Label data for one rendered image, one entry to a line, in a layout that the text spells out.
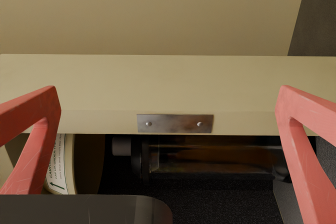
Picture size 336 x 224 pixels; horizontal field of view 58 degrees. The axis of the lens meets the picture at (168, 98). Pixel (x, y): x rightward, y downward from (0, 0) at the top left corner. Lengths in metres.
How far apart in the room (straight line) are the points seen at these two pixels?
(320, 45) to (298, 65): 0.23
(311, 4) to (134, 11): 0.36
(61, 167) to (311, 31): 0.49
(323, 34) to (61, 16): 0.53
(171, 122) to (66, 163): 0.15
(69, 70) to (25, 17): 0.42
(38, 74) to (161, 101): 0.14
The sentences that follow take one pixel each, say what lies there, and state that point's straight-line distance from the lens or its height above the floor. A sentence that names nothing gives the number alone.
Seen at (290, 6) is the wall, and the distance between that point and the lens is 0.73.
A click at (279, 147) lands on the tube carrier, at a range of 0.42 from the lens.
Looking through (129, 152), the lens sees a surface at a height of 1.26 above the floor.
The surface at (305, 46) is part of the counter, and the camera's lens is 0.66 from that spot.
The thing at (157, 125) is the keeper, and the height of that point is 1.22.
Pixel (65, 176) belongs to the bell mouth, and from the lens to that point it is 0.39.
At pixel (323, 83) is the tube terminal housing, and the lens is 0.35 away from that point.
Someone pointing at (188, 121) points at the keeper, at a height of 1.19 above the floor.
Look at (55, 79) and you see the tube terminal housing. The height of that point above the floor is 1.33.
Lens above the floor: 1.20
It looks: level
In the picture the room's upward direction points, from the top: 89 degrees counter-clockwise
